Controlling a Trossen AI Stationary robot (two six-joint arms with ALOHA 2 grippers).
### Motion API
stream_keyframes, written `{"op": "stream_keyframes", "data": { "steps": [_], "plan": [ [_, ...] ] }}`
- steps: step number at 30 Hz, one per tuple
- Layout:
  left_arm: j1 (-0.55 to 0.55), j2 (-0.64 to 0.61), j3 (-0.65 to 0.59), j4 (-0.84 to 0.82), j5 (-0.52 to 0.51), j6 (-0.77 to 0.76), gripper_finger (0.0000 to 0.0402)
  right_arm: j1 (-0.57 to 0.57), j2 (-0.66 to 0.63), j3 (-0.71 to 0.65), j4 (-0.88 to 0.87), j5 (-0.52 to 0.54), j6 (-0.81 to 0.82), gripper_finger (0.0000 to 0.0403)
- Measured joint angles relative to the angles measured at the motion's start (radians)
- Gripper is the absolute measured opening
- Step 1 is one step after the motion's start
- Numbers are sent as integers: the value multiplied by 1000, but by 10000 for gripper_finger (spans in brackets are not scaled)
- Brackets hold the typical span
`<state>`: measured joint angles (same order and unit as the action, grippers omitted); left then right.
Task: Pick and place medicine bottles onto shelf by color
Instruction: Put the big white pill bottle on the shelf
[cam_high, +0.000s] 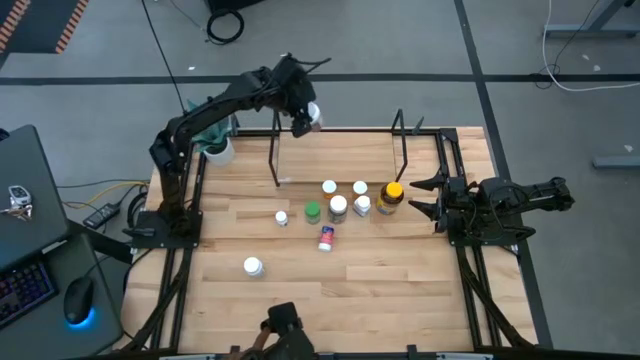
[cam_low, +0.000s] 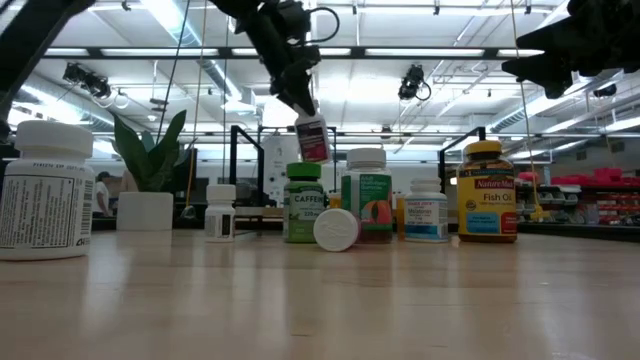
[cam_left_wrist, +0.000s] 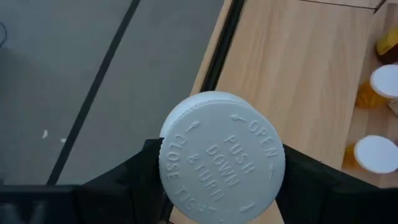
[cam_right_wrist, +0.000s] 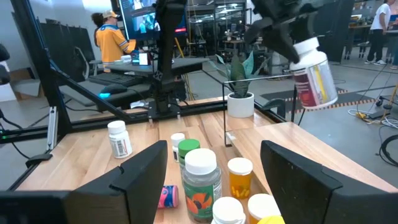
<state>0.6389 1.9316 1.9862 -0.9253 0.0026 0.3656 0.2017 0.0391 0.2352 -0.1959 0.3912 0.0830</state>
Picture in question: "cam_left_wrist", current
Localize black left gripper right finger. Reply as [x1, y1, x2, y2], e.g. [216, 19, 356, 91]
[274, 144, 398, 224]

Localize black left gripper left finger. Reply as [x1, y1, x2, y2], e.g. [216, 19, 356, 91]
[77, 138, 174, 224]

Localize orange pill bottle white cap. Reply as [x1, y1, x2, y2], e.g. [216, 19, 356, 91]
[355, 63, 398, 109]
[341, 134, 398, 174]

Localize large dark bottle white cap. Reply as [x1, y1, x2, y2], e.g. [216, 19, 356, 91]
[158, 90, 287, 224]

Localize brown bottle with yellow cap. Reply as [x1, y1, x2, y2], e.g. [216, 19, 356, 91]
[375, 27, 398, 65]

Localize black aluminium table frame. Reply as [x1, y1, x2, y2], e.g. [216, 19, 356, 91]
[200, 0, 246, 93]

